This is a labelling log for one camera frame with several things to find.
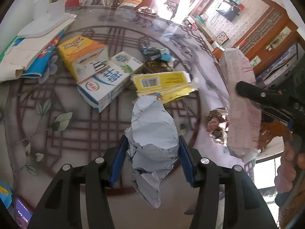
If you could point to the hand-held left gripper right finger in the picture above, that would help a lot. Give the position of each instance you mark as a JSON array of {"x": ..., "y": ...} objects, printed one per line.
[{"x": 185, "y": 159}]

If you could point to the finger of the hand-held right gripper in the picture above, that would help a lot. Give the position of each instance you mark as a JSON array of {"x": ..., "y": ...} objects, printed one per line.
[
  {"x": 278, "y": 115},
  {"x": 257, "y": 93}
]

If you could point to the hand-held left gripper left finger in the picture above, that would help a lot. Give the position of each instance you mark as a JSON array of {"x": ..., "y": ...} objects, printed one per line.
[{"x": 118, "y": 162}]

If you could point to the pink tissue packet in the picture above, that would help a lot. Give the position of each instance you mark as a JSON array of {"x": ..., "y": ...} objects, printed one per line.
[{"x": 238, "y": 76}]

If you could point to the white paper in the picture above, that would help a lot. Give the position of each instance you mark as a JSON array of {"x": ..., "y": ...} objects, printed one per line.
[{"x": 152, "y": 133}]

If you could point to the brown cigarette box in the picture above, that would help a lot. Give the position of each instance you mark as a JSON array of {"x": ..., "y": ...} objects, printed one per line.
[{"x": 156, "y": 66}]

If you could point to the blue wrapper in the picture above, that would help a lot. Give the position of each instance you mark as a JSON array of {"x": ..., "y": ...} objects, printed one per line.
[{"x": 154, "y": 52}]

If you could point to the person's right forearm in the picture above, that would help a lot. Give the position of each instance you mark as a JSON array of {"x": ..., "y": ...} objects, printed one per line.
[{"x": 293, "y": 207}]

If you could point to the person's right hand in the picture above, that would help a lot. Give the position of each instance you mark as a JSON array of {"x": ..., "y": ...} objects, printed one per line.
[{"x": 286, "y": 171}]

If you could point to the blue door poster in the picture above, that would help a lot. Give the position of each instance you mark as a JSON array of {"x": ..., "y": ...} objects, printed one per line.
[{"x": 278, "y": 64}]

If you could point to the crumpled pink brown wrapper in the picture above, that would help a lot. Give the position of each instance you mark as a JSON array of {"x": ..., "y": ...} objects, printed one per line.
[{"x": 215, "y": 124}]

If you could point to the framed geometric pattern picture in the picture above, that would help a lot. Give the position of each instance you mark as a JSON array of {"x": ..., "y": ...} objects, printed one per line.
[{"x": 222, "y": 38}]

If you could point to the wooden television cabinet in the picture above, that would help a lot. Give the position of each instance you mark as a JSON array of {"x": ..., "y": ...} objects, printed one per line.
[{"x": 207, "y": 34}]

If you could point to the white blue milk carton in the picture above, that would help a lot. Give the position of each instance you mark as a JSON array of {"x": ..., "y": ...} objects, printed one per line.
[{"x": 107, "y": 83}]

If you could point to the flat yellow box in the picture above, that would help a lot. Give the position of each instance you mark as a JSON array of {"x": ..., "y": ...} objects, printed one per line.
[{"x": 166, "y": 80}]

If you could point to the green tissue box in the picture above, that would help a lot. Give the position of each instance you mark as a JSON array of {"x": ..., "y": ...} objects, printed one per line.
[{"x": 201, "y": 19}]

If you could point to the phone with timer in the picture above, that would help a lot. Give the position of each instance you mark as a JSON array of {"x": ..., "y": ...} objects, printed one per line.
[{"x": 22, "y": 213}]

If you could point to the blue plastic toy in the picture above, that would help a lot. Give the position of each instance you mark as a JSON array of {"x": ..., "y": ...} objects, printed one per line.
[{"x": 4, "y": 194}]

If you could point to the yellow carton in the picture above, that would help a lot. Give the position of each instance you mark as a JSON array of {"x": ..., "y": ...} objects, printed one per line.
[{"x": 78, "y": 50}]

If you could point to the blue children's book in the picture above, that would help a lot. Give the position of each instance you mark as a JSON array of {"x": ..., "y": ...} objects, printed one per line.
[{"x": 40, "y": 62}]

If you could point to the brown dish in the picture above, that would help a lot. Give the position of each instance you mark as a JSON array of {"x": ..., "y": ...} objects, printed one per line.
[{"x": 147, "y": 10}]

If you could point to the stack of white papers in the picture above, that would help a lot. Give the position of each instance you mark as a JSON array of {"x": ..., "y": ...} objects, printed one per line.
[{"x": 21, "y": 52}]

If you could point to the white plastic container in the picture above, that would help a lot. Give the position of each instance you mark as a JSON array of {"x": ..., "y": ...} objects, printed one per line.
[{"x": 45, "y": 23}]

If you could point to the green book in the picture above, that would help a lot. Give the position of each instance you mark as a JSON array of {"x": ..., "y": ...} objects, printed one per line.
[{"x": 8, "y": 49}]

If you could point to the white plastic bag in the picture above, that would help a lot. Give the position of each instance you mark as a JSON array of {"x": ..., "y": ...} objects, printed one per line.
[{"x": 85, "y": 1}]

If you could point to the red bag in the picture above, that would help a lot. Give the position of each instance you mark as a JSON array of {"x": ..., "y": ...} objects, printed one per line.
[{"x": 71, "y": 2}]

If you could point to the small bamboo wall painting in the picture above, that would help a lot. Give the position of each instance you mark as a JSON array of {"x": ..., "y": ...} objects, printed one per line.
[{"x": 253, "y": 62}]

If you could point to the long wall scroll painting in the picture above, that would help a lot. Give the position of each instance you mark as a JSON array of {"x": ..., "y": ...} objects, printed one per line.
[{"x": 281, "y": 37}]

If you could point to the wall television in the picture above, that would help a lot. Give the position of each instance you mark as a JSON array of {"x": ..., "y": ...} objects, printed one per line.
[{"x": 226, "y": 10}]

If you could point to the wall shelf with items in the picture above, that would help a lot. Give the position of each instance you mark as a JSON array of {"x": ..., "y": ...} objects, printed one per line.
[{"x": 240, "y": 4}]

